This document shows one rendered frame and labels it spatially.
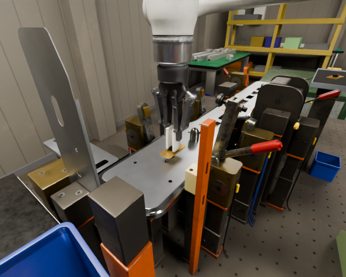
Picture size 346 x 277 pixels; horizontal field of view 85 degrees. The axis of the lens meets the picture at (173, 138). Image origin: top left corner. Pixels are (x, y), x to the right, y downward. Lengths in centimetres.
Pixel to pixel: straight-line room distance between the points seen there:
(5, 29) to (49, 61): 203
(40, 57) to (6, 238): 31
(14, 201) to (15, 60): 191
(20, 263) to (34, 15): 230
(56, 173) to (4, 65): 188
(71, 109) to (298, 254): 78
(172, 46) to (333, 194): 96
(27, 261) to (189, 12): 44
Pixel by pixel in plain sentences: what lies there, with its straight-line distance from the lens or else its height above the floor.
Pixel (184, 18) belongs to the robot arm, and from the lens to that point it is 43.
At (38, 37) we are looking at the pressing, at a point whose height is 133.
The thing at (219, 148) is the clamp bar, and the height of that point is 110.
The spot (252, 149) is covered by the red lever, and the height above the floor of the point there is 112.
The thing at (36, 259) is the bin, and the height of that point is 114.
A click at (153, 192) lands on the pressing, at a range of 47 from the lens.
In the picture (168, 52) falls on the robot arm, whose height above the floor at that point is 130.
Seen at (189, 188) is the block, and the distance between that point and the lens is 45.
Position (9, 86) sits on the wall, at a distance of 233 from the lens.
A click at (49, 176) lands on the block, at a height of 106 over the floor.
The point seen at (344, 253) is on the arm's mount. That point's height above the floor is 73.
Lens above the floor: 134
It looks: 30 degrees down
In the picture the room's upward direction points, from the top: straight up
